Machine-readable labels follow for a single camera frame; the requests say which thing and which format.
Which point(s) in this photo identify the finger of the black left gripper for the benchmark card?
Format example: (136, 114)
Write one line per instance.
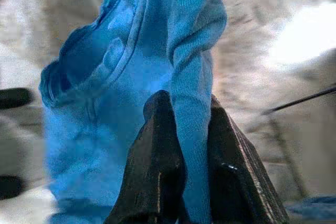
(13, 98)
(10, 187)

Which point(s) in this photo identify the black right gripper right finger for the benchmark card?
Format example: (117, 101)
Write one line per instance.
(236, 182)

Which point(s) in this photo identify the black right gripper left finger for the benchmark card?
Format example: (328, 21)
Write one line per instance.
(152, 169)

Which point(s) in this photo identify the blue knit garment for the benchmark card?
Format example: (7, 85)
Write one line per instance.
(118, 103)

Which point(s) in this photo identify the black drying rack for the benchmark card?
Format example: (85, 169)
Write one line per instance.
(302, 100)

